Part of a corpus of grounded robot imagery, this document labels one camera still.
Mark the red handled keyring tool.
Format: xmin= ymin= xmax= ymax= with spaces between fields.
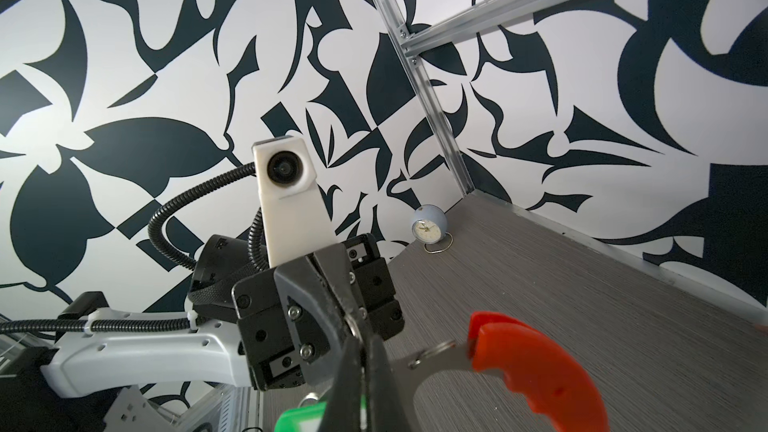
xmin=391 ymin=311 xmax=610 ymax=431

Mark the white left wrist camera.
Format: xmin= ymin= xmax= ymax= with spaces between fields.
xmin=252 ymin=136 xmax=337 ymax=267

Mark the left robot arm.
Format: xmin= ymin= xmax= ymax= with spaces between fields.
xmin=1 ymin=234 xmax=405 ymax=431

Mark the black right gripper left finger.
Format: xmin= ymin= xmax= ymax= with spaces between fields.
xmin=318 ymin=337 xmax=365 ymax=432

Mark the key with green tag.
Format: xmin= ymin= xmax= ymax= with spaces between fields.
xmin=274 ymin=398 xmax=368 ymax=432

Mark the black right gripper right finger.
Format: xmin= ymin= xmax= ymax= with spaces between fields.
xmin=365 ymin=334 xmax=411 ymax=432

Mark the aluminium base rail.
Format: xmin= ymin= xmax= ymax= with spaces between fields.
xmin=172 ymin=385 xmax=264 ymax=432

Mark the black corrugated cable conduit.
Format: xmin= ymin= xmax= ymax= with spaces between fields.
xmin=0 ymin=161 xmax=271 ymax=337

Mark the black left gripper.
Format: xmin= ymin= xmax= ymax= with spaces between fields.
xmin=232 ymin=233 xmax=405 ymax=390

